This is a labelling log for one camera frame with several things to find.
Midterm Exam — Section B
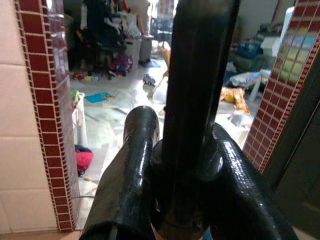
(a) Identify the white plastic basket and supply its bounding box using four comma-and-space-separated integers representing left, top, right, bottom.
70, 90, 89, 147

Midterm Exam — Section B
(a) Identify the yellow orange stuffed toy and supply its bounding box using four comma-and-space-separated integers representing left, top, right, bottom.
219, 86, 251, 115

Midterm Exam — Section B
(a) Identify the blue flat mat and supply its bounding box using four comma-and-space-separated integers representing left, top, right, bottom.
84, 92, 113, 104

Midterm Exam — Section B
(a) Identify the blue toy truck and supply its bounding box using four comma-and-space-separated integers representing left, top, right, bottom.
142, 73, 157, 87

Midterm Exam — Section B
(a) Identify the colourful toy pile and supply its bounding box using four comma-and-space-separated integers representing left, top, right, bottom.
109, 54, 134, 77

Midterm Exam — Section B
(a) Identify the grey trash bin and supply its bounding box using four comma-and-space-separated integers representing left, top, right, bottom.
138, 34, 155, 63

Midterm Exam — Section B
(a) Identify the pink and navy ball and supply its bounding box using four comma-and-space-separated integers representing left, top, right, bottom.
74, 144, 94, 176

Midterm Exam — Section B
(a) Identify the white storage cabinet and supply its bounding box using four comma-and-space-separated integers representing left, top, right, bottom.
124, 37, 143, 73

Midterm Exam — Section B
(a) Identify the dark door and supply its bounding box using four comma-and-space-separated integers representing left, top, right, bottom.
262, 51, 320, 240

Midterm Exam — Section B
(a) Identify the dark clothes pile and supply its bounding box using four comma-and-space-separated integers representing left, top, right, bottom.
68, 0, 128, 73

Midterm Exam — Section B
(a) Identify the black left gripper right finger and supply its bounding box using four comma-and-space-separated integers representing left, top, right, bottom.
209, 122, 300, 240

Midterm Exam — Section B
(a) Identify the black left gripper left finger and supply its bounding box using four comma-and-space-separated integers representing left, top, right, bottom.
79, 105, 161, 240

